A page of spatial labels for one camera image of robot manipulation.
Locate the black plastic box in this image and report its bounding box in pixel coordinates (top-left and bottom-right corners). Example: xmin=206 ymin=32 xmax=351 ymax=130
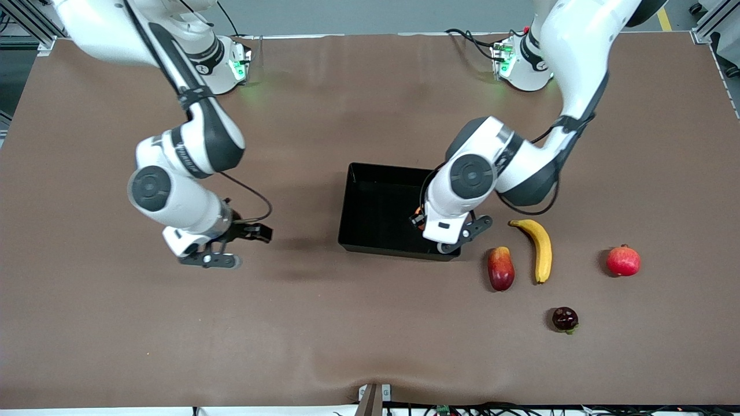
xmin=338 ymin=162 xmax=463 ymax=262

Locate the yellow banana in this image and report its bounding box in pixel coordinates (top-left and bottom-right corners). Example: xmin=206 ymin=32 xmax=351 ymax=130
xmin=509 ymin=218 xmax=553 ymax=285

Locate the red yellow mango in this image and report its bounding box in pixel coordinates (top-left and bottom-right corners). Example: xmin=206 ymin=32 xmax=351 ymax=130
xmin=487 ymin=246 xmax=516 ymax=292

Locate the brown table cover mat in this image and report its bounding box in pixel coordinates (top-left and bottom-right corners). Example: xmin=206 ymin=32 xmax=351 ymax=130
xmin=0 ymin=32 xmax=740 ymax=408

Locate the dark purple mangosteen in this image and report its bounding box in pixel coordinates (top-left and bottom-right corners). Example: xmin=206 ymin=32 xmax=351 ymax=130
xmin=551 ymin=307 xmax=580 ymax=335

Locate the red pomegranate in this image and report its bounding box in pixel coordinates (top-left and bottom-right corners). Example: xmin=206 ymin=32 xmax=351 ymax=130
xmin=606 ymin=244 xmax=642 ymax=277

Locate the metal table clamp bracket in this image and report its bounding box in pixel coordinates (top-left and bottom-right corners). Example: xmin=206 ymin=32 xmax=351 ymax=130
xmin=354 ymin=383 xmax=392 ymax=416

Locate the black left arm base cable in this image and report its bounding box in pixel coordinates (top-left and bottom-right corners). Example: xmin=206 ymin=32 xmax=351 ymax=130
xmin=444 ymin=27 xmax=510 ymax=62

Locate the black arm base cable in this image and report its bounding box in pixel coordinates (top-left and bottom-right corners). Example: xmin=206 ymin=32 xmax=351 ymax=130
xmin=216 ymin=0 xmax=256 ymax=42
xmin=444 ymin=27 xmax=510 ymax=62

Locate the black right arm base cable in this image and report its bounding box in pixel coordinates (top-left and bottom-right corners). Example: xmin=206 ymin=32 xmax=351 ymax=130
xmin=216 ymin=0 xmax=256 ymax=42

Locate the aluminium frame profile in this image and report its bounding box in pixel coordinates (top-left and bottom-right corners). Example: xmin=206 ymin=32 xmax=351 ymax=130
xmin=0 ymin=0 xmax=64 ymax=57
xmin=690 ymin=0 xmax=740 ymax=45

